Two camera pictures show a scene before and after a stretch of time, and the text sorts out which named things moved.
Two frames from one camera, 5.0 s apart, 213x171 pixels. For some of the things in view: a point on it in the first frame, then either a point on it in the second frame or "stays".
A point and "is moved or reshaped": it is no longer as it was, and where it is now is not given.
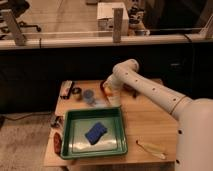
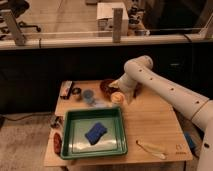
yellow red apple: x=108 y=90 is moved or reshaped
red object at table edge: x=57 y=143 stays
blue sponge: x=95 y=133 stays
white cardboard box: x=105 y=17 stays
